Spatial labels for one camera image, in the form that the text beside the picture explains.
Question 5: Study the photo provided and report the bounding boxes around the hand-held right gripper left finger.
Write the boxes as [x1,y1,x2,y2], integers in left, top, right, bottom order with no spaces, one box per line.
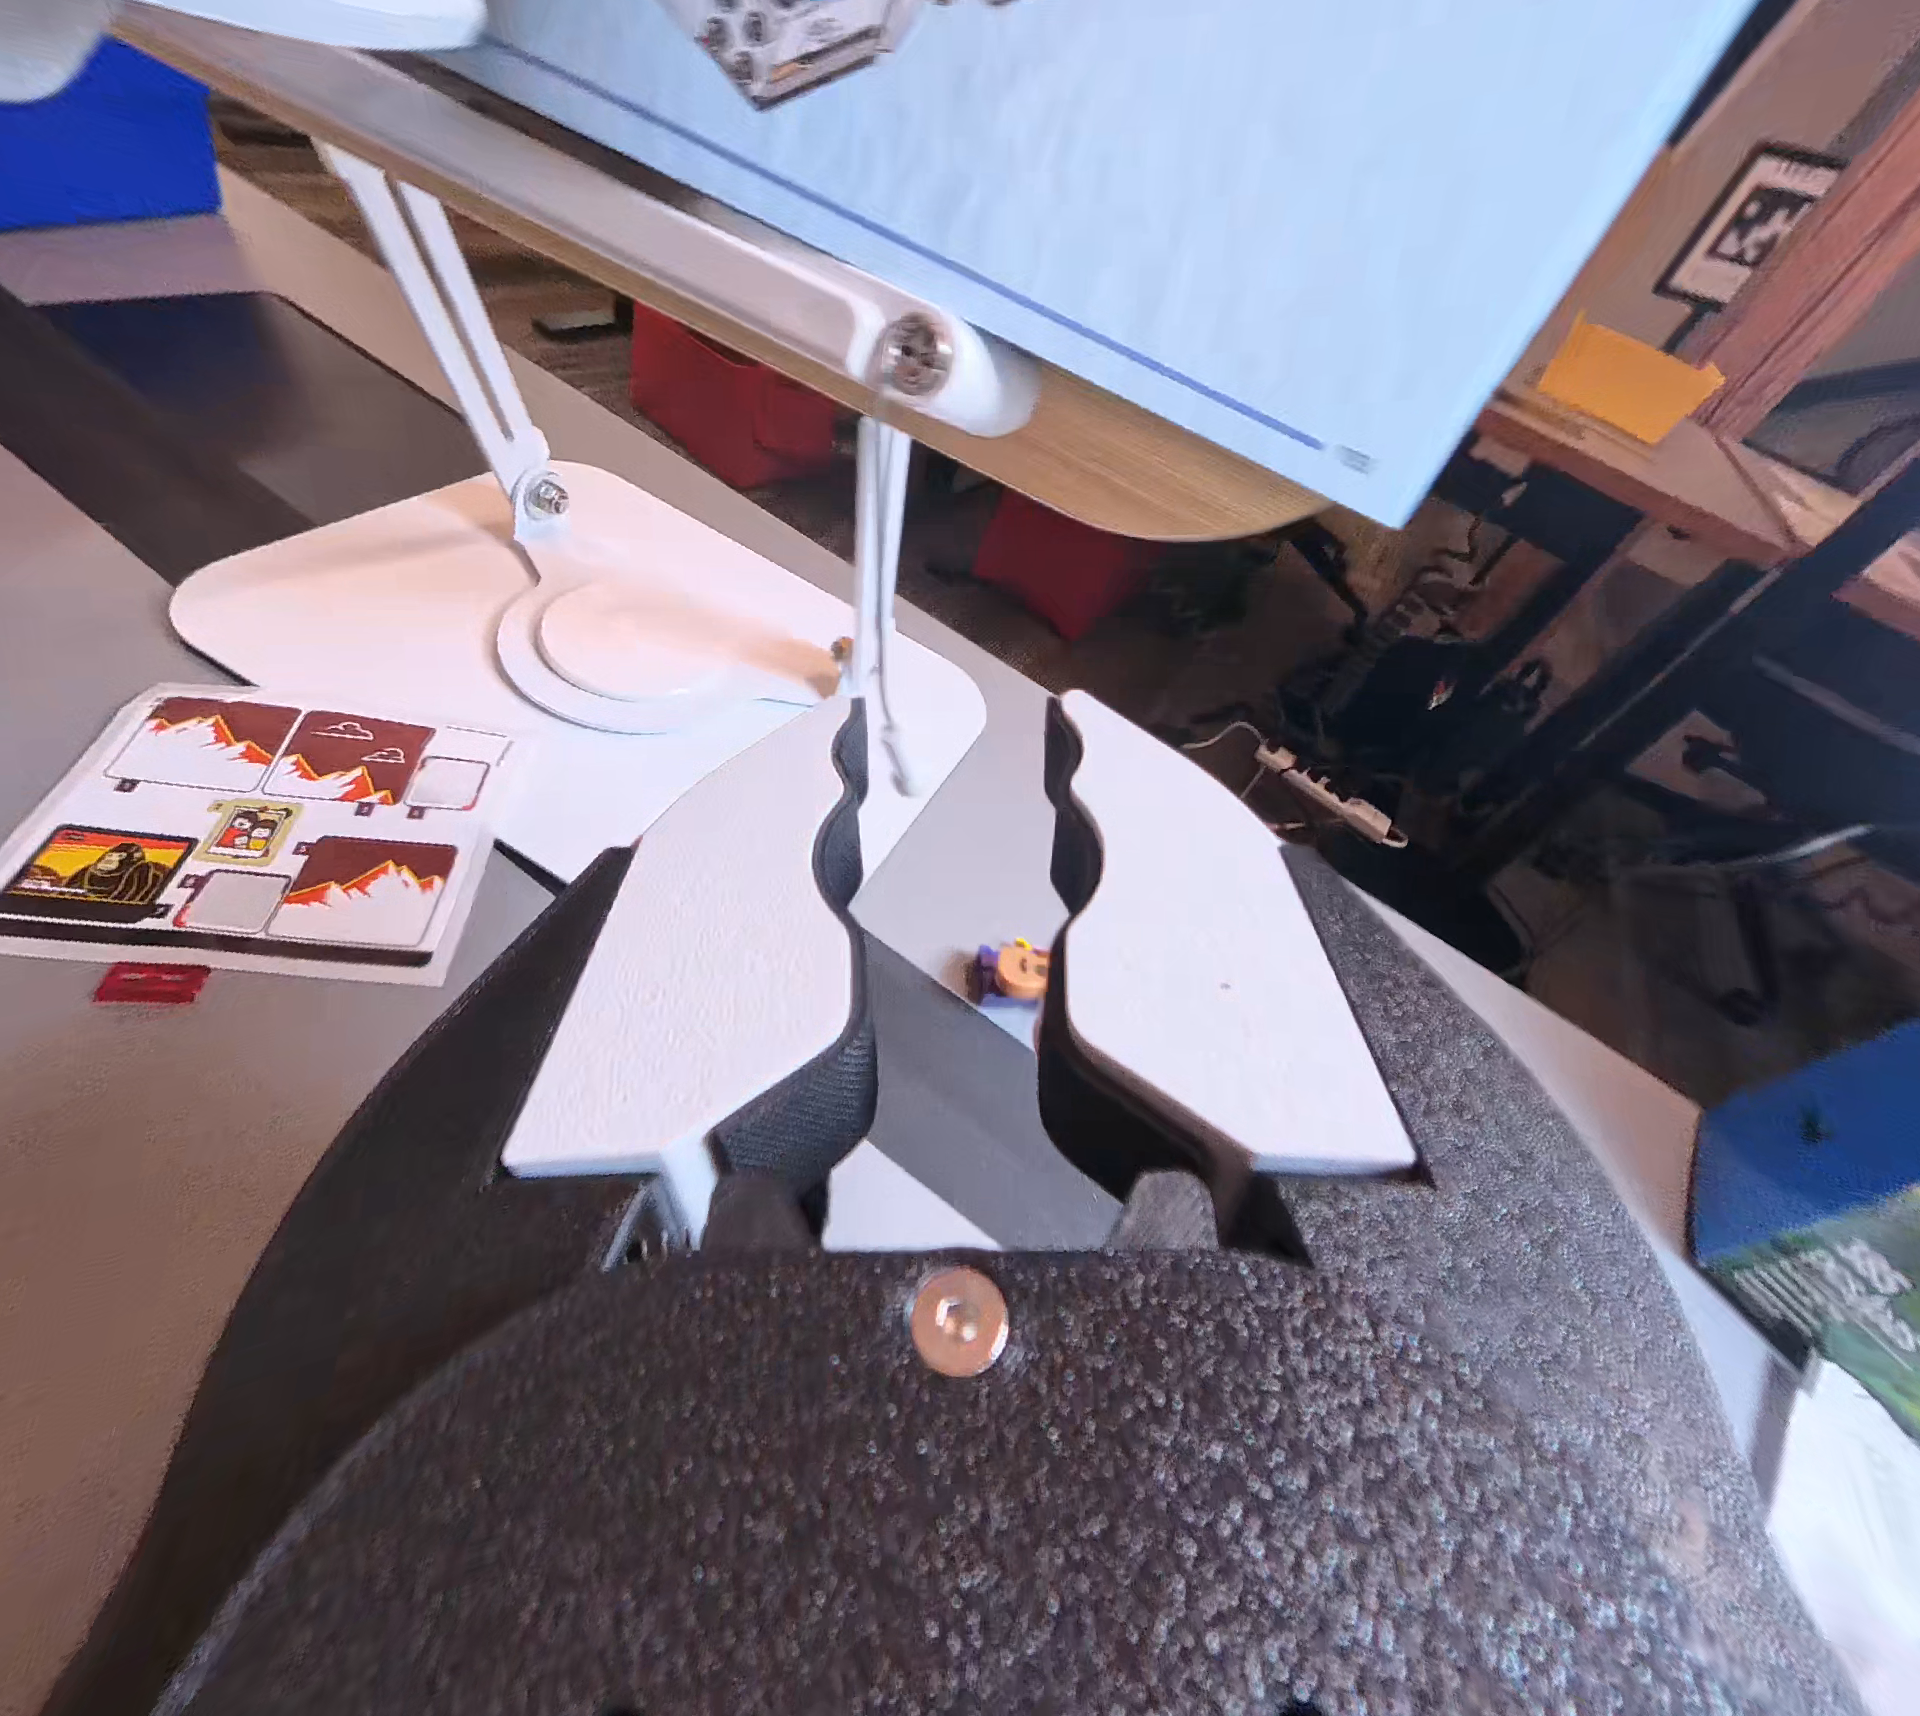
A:
[499,696,880,1250]

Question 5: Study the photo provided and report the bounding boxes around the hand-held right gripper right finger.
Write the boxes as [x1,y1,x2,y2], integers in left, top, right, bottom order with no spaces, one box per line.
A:
[1038,690,1420,1267]

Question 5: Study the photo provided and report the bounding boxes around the grey desk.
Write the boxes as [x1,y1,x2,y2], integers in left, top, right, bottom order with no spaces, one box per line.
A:
[0,171,1776,1716]

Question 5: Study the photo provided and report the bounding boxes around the wooden side desk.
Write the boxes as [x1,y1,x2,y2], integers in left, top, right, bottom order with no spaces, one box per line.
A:
[1475,384,1920,642]

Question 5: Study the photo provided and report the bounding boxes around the white power strip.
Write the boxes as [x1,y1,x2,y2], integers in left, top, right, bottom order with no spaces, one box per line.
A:
[1248,739,1414,853]

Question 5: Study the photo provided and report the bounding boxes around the red fabric storage cube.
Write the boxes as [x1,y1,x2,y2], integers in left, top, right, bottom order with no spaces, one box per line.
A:
[971,492,1168,642]
[627,299,847,492]

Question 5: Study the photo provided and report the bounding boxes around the printed sticker sheet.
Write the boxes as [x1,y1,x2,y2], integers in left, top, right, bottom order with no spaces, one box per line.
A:
[0,681,517,995]

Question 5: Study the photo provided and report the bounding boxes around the white booklet stand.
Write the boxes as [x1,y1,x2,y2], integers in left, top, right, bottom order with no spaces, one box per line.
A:
[113,7,1049,888]

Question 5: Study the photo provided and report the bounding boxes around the black metal stand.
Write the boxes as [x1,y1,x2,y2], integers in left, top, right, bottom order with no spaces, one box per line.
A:
[1436,457,1920,882]

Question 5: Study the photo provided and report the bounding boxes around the blue brick set box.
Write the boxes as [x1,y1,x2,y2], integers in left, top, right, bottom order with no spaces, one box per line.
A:
[1691,1038,1920,1407]

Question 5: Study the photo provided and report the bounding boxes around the yellow sticky note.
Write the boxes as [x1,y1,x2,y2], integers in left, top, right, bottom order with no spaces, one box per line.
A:
[1536,313,1729,449]

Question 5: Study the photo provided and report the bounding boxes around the white paper bag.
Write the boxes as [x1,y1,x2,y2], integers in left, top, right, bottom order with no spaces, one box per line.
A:
[1762,1356,1920,1716]

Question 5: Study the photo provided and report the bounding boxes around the brick instruction booklet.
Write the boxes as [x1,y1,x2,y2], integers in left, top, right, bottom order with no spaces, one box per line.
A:
[450,0,1897,534]

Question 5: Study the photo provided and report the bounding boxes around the black white marker tag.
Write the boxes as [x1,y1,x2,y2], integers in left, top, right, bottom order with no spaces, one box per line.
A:
[1657,142,1849,310]

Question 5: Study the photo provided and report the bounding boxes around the wooden post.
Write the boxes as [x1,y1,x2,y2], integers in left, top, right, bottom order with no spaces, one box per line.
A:
[1695,96,1920,446]

